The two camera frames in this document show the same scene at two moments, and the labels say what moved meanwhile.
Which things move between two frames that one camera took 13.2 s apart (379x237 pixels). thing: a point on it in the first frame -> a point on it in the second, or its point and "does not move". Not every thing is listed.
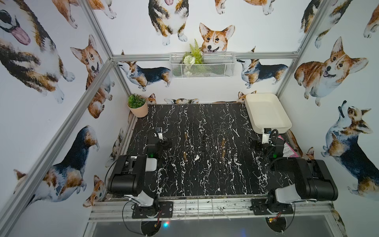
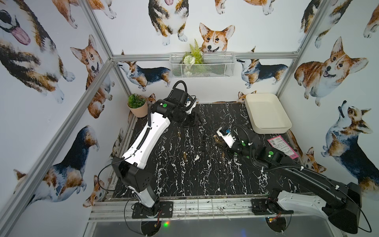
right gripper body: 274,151 -> 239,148
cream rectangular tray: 265,110 does not move
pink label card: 288,151 does not move
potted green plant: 137,105 does not move
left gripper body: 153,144 -> 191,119
